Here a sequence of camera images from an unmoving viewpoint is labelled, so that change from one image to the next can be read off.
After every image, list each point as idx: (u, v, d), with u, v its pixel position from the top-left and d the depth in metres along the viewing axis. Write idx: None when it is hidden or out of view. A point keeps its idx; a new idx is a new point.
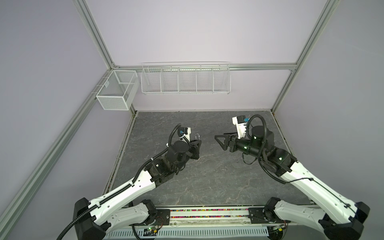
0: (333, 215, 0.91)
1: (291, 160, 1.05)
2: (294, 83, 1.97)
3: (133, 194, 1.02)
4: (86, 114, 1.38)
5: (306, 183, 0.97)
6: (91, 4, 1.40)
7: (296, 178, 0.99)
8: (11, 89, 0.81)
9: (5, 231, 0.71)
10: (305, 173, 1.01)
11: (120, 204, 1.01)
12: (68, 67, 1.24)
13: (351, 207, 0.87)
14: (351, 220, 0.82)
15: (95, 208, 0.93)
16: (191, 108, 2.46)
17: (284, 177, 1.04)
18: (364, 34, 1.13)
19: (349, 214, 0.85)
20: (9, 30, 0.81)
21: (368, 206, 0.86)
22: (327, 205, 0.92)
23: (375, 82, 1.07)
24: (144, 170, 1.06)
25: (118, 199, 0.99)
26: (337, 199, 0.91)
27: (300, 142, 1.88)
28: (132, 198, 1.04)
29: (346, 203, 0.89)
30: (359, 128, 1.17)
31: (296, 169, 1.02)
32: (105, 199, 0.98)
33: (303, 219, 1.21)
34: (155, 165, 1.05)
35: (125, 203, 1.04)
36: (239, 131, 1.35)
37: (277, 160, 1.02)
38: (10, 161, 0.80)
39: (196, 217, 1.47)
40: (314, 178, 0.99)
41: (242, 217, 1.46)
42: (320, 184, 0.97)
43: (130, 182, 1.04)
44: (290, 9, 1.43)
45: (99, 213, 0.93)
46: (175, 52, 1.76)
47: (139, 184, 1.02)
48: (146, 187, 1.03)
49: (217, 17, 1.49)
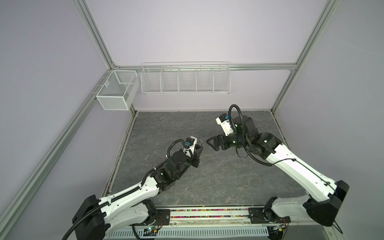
0: (312, 193, 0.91)
1: (276, 142, 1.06)
2: (294, 83, 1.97)
3: (140, 196, 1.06)
4: (87, 114, 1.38)
5: (289, 164, 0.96)
6: (91, 3, 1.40)
7: (279, 159, 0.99)
8: (11, 89, 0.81)
9: (5, 231, 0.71)
10: (289, 154, 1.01)
11: (128, 204, 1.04)
12: (68, 67, 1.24)
13: (330, 185, 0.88)
14: (330, 197, 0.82)
15: (105, 205, 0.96)
16: (191, 108, 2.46)
17: (269, 160, 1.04)
18: (364, 34, 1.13)
19: (329, 192, 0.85)
20: (9, 31, 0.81)
21: (348, 185, 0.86)
22: (308, 184, 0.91)
23: (375, 82, 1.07)
24: (150, 176, 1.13)
25: (127, 198, 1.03)
26: (318, 178, 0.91)
27: (300, 142, 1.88)
28: (139, 201, 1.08)
29: (326, 181, 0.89)
30: (359, 129, 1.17)
31: (280, 151, 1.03)
32: (115, 198, 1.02)
33: (293, 210, 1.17)
34: (160, 174, 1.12)
35: (133, 204, 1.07)
36: (225, 129, 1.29)
37: (262, 142, 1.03)
38: (10, 161, 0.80)
39: (196, 217, 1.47)
40: (297, 158, 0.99)
41: (241, 217, 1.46)
42: (302, 164, 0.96)
43: (138, 185, 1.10)
44: (291, 9, 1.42)
45: (109, 210, 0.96)
46: (176, 52, 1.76)
47: (146, 188, 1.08)
48: (152, 191, 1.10)
49: (217, 17, 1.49)
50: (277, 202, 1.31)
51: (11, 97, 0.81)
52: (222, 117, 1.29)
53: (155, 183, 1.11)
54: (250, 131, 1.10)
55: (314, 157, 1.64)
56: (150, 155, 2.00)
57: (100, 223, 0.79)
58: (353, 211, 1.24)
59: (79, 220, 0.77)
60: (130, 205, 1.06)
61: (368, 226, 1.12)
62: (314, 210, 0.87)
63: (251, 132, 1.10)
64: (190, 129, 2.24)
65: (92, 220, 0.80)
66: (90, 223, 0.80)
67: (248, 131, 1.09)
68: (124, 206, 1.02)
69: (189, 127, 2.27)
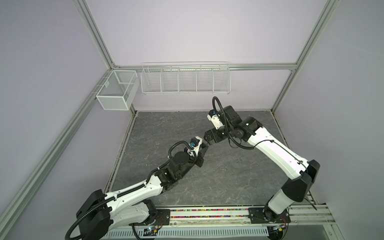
0: (286, 171, 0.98)
1: (257, 125, 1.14)
2: (294, 83, 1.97)
3: (144, 194, 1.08)
4: (87, 114, 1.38)
5: (267, 145, 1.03)
6: (91, 4, 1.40)
7: (258, 140, 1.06)
8: (11, 89, 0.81)
9: (5, 231, 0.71)
10: (268, 136, 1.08)
11: (132, 202, 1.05)
12: (69, 66, 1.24)
13: (303, 164, 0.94)
14: (301, 174, 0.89)
15: (112, 200, 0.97)
16: (191, 108, 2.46)
17: (250, 142, 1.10)
18: (364, 34, 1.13)
19: (300, 169, 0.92)
20: (9, 31, 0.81)
21: (319, 164, 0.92)
22: (282, 163, 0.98)
23: (375, 82, 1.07)
24: (154, 175, 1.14)
25: (132, 194, 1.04)
26: (292, 157, 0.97)
27: (300, 142, 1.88)
28: (143, 198, 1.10)
29: (299, 160, 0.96)
30: (359, 128, 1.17)
31: (260, 133, 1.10)
32: (121, 193, 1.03)
33: (283, 201, 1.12)
34: (164, 173, 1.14)
35: (137, 201, 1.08)
36: (215, 123, 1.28)
37: (244, 126, 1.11)
38: (11, 161, 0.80)
39: (196, 217, 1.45)
40: (275, 140, 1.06)
41: (242, 217, 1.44)
42: (279, 145, 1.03)
43: (143, 183, 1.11)
44: (291, 9, 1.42)
45: (114, 206, 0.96)
46: (176, 52, 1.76)
47: (151, 187, 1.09)
48: (156, 190, 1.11)
49: (217, 17, 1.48)
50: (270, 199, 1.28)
51: (11, 97, 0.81)
52: (211, 112, 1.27)
53: (159, 182, 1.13)
54: (232, 118, 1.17)
55: (314, 157, 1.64)
56: (150, 155, 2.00)
57: (106, 216, 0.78)
58: (353, 211, 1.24)
59: (84, 215, 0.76)
60: (134, 202, 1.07)
61: (368, 226, 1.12)
62: (288, 187, 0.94)
63: (233, 118, 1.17)
64: (190, 129, 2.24)
65: (96, 216, 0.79)
66: (95, 218, 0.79)
67: (229, 118, 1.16)
68: (129, 202, 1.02)
69: (189, 127, 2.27)
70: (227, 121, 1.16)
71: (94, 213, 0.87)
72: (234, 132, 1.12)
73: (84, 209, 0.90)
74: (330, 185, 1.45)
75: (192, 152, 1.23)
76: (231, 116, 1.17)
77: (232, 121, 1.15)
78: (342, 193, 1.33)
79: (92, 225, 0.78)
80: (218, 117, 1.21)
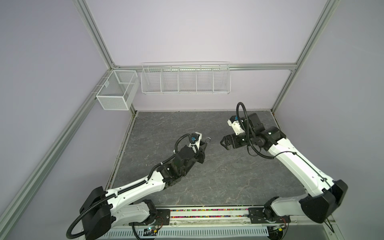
0: (307, 188, 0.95)
1: (280, 136, 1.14)
2: (294, 83, 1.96)
3: (145, 191, 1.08)
4: (87, 114, 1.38)
5: (288, 156, 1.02)
6: (91, 4, 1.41)
7: (279, 151, 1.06)
8: (11, 89, 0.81)
9: (5, 231, 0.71)
10: (290, 147, 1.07)
11: (133, 198, 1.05)
12: (68, 66, 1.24)
13: (327, 181, 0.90)
14: (324, 192, 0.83)
15: (112, 197, 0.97)
16: (191, 108, 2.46)
17: (271, 152, 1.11)
18: (364, 34, 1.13)
19: (323, 187, 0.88)
20: (10, 31, 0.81)
21: (346, 185, 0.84)
22: (304, 177, 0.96)
23: (374, 82, 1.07)
24: (157, 171, 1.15)
25: (133, 191, 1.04)
26: (315, 173, 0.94)
27: (300, 142, 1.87)
28: (144, 195, 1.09)
29: (323, 177, 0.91)
30: (359, 128, 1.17)
31: (282, 143, 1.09)
32: (122, 190, 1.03)
33: (289, 207, 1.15)
34: (166, 169, 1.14)
35: (138, 198, 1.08)
36: (236, 129, 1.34)
37: (267, 134, 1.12)
38: (11, 160, 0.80)
39: (196, 217, 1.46)
40: (298, 152, 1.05)
41: (241, 217, 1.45)
42: (302, 159, 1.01)
43: (144, 179, 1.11)
44: (291, 9, 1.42)
45: (115, 203, 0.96)
46: (175, 52, 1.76)
47: (153, 183, 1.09)
48: (157, 186, 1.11)
49: (217, 17, 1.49)
50: (276, 201, 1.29)
51: (11, 97, 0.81)
52: (232, 118, 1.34)
53: (161, 178, 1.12)
54: (255, 126, 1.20)
55: (314, 157, 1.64)
56: (150, 155, 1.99)
57: (106, 214, 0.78)
58: (353, 211, 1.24)
59: (86, 211, 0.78)
60: (135, 198, 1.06)
61: (368, 225, 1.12)
62: (308, 204, 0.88)
63: (256, 126, 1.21)
64: (190, 129, 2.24)
65: (98, 212, 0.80)
66: (97, 214, 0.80)
67: (252, 125, 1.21)
68: (130, 199, 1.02)
69: (189, 127, 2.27)
70: (249, 127, 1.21)
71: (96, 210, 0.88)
72: (255, 140, 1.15)
73: (87, 205, 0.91)
74: None
75: (194, 146, 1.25)
76: (254, 124, 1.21)
77: (254, 128, 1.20)
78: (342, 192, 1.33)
79: (93, 222, 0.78)
80: (239, 123, 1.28)
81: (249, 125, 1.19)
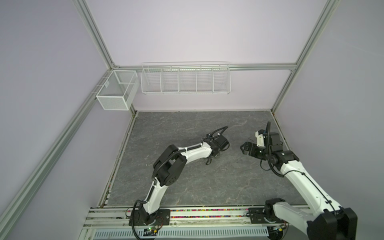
0: (312, 208, 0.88)
1: (293, 158, 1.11)
2: (294, 83, 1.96)
3: (201, 152, 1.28)
4: (87, 114, 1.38)
5: (296, 175, 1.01)
6: (91, 4, 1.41)
7: (289, 169, 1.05)
8: (10, 89, 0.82)
9: (6, 230, 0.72)
10: (299, 168, 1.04)
11: (194, 157, 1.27)
12: (68, 66, 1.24)
13: (332, 204, 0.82)
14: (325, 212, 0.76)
15: (183, 151, 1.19)
16: (191, 108, 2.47)
17: (281, 170, 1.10)
18: (364, 34, 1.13)
19: (326, 207, 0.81)
20: (9, 31, 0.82)
21: (355, 214, 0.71)
22: (309, 198, 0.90)
23: (375, 82, 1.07)
24: (205, 141, 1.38)
25: (196, 150, 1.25)
26: (320, 193, 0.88)
27: (300, 142, 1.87)
28: (199, 156, 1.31)
29: (328, 199, 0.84)
30: (359, 128, 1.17)
31: (292, 163, 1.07)
32: (188, 148, 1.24)
33: (294, 218, 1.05)
34: (211, 140, 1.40)
35: (197, 157, 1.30)
36: (259, 142, 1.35)
37: (281, 154, 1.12)
38: (10, 161, 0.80)
39: (196, 217, 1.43)
40: (306, 173, 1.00)
41: (241, 217, 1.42)
42: (310, 179, 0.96)
43: (199, 143, 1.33)
44: (291, 9, 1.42)
45: (187, 155, 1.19)
46: (175, 52, 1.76)
47: (205, 147, 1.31)
48: (208, 150, 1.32)
49: (217, 17, 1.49)
50: (282, 205, 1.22)
51: (10, 97, 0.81)
52: (261, 130, 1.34)
53: (210, 146, 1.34)
54: (274, 145, 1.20)
55: (314, 157, 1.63)
56: (150, 155, 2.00)
57: (183, 162, 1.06)
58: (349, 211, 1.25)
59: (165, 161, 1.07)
60: (196, 157, 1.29)
61: (366, 225, 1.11)
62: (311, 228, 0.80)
63: (275, 145, 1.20)
64: (190, 129, 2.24)
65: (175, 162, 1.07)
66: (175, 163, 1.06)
67: (272, 143, 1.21)
68: (193, 156, 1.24)
69: (189, 127, 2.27)
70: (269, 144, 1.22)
71: (167, 163, 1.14)
72: (268, 157, 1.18)
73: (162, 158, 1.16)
74: (329, 185, 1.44)
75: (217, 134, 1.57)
76: (274, 142, 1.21)
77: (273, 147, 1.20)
78: (340, 193, 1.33)
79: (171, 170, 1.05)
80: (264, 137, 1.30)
81: (269, 143, 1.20)
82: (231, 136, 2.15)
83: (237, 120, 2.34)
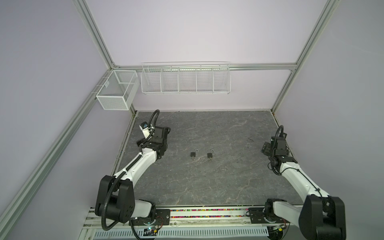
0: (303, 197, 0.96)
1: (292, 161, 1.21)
2: (294, 83, 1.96)
3: (145, 162, 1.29)
4: (87, 114, 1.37)
5: (291, 171, 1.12)
6: (91, 4, 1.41)
7: (286, 168, 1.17)
8: (11, 88, 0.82)
9: (6, 230, 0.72)
10: (296, 167, 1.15)
11: (139, 171, 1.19)
12: (68, 66, 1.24)
13: (321, 192, 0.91)
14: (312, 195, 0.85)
15: (124, 174, 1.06)
16: (191, 108, 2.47)
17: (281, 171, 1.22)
18: (364, 34, 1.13)
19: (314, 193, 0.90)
20: (9, 31, 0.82)
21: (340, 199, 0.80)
22: (301, 188, 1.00)
23: (374, 82, 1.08)
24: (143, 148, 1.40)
25: (137, 164, 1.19)
26: (311, 183, 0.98)
27: (300, 142, 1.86)
28: (145, 166, 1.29)
29: (317, 187, 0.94)
30: (359, 128, 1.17)
31: (290, 165, 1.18)
32: (128, 168, 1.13)
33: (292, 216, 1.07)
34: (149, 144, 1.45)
35: (143, 170, 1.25)
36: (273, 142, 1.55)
37: (280, 157, 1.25)
38: (11, 160, 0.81)
39: (196, 217, 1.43)
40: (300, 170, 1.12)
41: (242, 217, 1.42)
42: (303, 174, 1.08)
43: (139, 154, 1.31)
44: (290, 9, 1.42)
45: (130, 176, 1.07)
46: (175, 52, 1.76)
47: (147, 154, 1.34)
48: (152, 156, 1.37)
49: (217, 17, 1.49)
50: (281, 203, 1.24)
51: (10, 97, 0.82)
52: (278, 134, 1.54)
53: (151, 149, 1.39)
54: (279, 148, 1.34)
55: (314, 157, 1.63)
56: None
57: (129, 186, 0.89)
58: (349, 211, 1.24)
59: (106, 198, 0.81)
60: (141, 171, 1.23)
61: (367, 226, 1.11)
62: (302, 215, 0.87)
63: (280, 149, 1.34)
64: (190, 129, 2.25)
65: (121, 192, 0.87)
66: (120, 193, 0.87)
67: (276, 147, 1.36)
68: (137, 172, 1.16)
69: (189, 127, 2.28)
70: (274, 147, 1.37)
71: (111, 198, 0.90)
72: (271, 158, 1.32)
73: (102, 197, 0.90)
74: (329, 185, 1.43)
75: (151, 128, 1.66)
76: (278, 146, 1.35)
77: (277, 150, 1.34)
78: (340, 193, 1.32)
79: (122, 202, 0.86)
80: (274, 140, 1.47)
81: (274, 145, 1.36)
82: (231, 136, 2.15)
83: (237, 120, 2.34)
